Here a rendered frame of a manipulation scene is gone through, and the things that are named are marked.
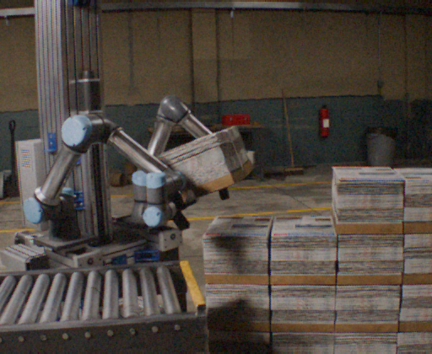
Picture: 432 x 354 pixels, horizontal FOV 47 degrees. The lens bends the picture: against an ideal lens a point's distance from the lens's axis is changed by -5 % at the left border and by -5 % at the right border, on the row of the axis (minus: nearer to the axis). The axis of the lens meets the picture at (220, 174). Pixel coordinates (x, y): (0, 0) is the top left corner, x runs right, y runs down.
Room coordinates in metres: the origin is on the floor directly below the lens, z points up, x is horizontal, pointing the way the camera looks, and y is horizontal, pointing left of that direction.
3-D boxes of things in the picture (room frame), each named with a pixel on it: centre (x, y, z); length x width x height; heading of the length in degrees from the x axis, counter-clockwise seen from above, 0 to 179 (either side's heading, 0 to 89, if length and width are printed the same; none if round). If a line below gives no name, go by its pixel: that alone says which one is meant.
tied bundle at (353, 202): (2.27, -0.65, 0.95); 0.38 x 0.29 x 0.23; 171
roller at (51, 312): (1.60, 0.57, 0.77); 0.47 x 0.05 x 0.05; 10
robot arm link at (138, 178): (2.63, 0.39, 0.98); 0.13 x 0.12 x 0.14; 7
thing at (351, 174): (2.28, -0.66, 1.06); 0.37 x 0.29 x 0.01; 171
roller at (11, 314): (1.57, 0.70, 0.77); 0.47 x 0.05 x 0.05; 10
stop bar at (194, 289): (1.67, 0.11, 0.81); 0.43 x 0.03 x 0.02; 10
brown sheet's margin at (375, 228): (2.27, -0.65, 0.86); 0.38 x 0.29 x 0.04; 171
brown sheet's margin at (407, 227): (2.23, -0.94, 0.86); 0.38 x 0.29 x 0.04; 170
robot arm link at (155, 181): (1.92, 0.23, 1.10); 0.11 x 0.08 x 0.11; 157
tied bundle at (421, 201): (2.23, -0.94, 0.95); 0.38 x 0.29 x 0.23; 170
